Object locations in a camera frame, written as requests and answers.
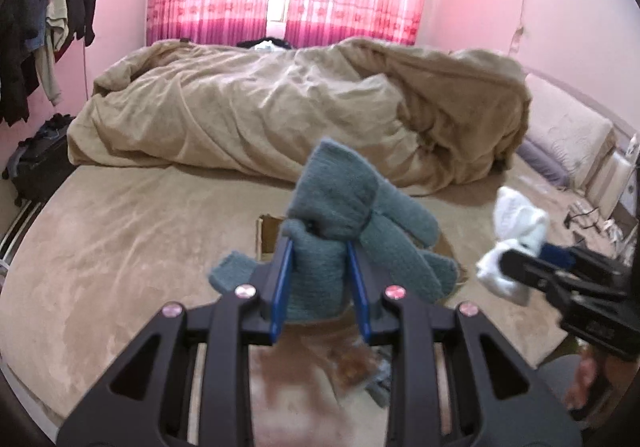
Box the cardboard box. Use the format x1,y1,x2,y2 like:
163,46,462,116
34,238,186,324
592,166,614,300
252,213,468,408

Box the long black hanging coat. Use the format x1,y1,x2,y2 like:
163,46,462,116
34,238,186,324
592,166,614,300
0,0,48,128

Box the white metal rack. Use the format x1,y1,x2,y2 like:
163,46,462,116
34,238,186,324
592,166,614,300
0,201,47,270

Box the beige hanging garment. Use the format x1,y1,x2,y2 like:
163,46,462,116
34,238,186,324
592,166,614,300
35,0,71,106

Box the white sock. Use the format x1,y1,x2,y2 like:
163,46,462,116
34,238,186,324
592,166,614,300
475,186,551,305

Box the black cable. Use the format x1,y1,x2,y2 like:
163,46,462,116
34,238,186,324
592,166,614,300
564,206,608,234

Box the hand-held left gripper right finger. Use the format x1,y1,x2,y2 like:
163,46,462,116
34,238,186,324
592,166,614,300
345,242,583,447

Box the teal fuzzy sock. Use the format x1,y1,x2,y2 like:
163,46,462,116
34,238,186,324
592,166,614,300
207,138,458,324

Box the large white pillow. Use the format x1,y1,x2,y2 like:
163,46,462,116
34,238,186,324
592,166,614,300
521,74,617,189

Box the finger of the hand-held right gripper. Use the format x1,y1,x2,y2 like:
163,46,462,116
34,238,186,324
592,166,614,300
540,241,633,278
500,249,628,310

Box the dark clothes by window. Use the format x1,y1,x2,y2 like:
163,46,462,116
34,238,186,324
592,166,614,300
236,35,297,51

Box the black suitcase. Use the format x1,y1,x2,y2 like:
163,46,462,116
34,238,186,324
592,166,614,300
2,113,77,206

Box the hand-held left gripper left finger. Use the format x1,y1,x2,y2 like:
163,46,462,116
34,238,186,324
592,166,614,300
56,235,296,447

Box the person's right hand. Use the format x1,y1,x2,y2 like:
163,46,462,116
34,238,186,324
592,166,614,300
565,354,617,423

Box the beige plush blanket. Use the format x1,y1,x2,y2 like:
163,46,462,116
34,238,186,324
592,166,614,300
66,37,532,196

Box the brown patterned cloth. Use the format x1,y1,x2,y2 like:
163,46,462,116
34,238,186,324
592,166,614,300
334,344,392,409

